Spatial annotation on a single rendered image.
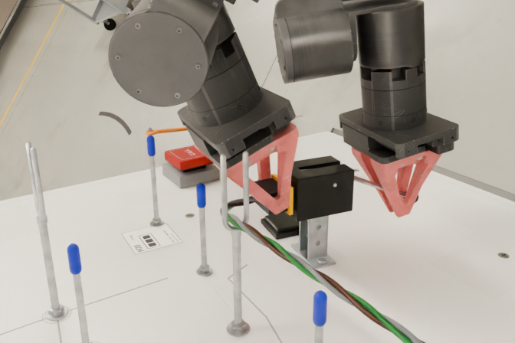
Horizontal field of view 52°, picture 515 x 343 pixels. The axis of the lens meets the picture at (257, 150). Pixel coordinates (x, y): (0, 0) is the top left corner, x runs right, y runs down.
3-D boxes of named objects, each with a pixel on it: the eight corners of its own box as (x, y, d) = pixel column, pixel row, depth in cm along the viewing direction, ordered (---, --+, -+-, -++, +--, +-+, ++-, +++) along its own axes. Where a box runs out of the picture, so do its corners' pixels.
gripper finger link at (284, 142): (260, 243, 42) (212, 149, 38) (227, 208, 49) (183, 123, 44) (327, 199, 44) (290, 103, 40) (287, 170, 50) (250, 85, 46)
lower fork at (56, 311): (41, 311, 42) (14, 142, 37) (64, 303, 43) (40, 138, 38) (47, 324, 41) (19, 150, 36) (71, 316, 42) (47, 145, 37)
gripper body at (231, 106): (227, 167, 38) (182, 76, 34) (184, 129, 46) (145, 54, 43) (300, 122, 39) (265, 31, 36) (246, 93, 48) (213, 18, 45)
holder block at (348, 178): (352, 210, 48) (355, 169, 46) (296, 222, 46) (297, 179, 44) (329, 193, 51) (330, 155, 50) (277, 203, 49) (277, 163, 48)
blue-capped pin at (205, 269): (214, 274, 47) (211, 185, 44) (198, 278, 47) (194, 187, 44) (210, 266, 48) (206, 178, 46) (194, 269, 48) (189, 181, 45)
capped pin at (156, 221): (166, 223, 56) (160, 127, 53) (155, 228, 55) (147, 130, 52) (159, 219, 57) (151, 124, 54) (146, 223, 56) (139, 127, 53)
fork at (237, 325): (246, 318, 41) (243, 146, 36) (254, 333, 39) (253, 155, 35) (221, 325, 40) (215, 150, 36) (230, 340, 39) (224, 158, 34)
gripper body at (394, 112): (399, 165, 44) (395, 80, 41) (338, 132, 53) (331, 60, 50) (461, 145, 46) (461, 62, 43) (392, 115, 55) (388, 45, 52)
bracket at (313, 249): (336, 264, 49) (338, 215, 47) (313, 269, 48) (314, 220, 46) (312, 241, 53) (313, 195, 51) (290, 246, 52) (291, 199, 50)
